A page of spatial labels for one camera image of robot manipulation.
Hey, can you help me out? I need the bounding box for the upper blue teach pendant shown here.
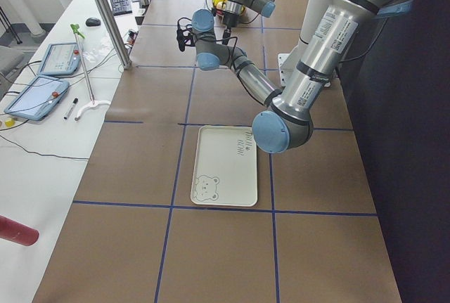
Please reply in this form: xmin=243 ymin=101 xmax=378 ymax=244
xmin=38 ymin=42 xmax=80 ymax=77

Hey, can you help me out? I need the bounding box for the red cylinder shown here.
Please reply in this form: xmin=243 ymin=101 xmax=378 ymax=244
xmin=0 ymin=216 xmax=39 ymax=246

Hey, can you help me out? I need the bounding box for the aluminium frame post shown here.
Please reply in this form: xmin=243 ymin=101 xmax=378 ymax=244
xmin=94 ymin=0 xmax=131 ymax=70

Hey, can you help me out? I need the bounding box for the black keyboard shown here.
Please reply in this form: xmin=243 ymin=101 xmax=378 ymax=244
xmin=110 ymin=0 xmax=132 ymax=16

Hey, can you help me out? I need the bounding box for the white bear tray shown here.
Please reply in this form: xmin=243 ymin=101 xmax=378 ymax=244
xmin=191 ymin=125 xmax=257 ymax=207

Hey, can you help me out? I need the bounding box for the lower blue teach pendant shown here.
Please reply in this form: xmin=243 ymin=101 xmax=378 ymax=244
xmin=4 ymin=75 xmax=70 ymax=121

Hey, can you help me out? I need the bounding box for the black marker pen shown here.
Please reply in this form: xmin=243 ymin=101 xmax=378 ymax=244
xmin=63 ymin=98 xmax=78 ymax=120

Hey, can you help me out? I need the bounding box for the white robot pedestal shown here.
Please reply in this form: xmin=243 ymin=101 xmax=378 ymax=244
xmin=278 ymin=0 xmax=328 ymax=86

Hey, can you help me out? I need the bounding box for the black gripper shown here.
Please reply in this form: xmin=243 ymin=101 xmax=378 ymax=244
xmin=223 ymin=27 xmax=231 ymax=45
xmin=222 ymin=11 xmax=240 ymax=27

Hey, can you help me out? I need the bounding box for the blue teach pendant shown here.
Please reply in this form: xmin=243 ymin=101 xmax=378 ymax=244
xmin=4 ymin=75 xmax=70 ymax=121
xmin=38 ymin=42 xmax=80 ymax=77

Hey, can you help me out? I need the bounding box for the black cable on desk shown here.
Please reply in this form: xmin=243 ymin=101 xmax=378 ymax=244
xmin=0 ymin=134 xmax=89 ymax=161

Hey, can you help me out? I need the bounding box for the white reacher grabber tool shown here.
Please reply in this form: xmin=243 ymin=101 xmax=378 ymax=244
xmin=70 ymin=24 xmax=111 ymax=121

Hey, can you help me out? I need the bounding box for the brown wicker basket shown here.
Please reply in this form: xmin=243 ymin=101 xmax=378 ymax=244
xmin=212 ymin=2 xmax=224 ymax=17

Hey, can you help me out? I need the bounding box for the black computer mouse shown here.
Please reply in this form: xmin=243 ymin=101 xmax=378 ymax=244
xmin=85 ymin=18 xmax=101 ymax=27

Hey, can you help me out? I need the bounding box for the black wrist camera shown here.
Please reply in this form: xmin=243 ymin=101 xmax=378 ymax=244
xmin=176 ymin=17 xmax=195 ymax=52

